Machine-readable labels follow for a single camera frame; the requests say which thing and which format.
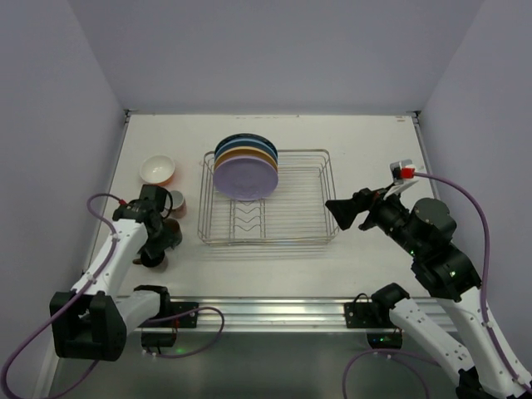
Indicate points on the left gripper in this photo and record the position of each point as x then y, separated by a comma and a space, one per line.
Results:
154, 255

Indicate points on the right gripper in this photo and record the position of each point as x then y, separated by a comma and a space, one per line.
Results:
364, 209

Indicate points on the black cup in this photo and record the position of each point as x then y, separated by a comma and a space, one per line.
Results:
174, 226

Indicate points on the dark red cup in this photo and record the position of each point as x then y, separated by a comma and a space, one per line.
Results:
147, 261

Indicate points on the pink dotted mug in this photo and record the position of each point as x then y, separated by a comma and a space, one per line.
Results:
178, 208

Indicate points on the orange bowl white inside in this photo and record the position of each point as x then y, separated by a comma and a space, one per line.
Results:
157, 170

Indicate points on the purple plate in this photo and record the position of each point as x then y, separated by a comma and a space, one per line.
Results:
245, 178

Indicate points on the yellow plate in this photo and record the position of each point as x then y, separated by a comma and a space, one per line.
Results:
245, 152

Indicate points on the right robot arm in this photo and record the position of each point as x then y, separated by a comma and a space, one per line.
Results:
480, 363

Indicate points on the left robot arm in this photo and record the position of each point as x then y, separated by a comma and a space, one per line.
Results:
90, 322

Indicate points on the light blue plate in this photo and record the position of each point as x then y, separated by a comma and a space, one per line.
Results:
241, 142

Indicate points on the dark teal plate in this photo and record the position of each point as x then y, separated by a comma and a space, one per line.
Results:
246, 136

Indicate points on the metal wire dish rack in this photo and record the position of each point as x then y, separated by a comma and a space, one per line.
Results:
295, 213

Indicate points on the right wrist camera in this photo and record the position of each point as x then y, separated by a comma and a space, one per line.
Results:
403, 177

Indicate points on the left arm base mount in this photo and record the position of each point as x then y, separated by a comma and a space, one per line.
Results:
162, 330

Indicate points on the aluminium frame rail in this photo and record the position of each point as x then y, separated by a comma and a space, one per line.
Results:
274, 315

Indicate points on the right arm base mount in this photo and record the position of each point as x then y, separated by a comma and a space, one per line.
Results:
362, 313

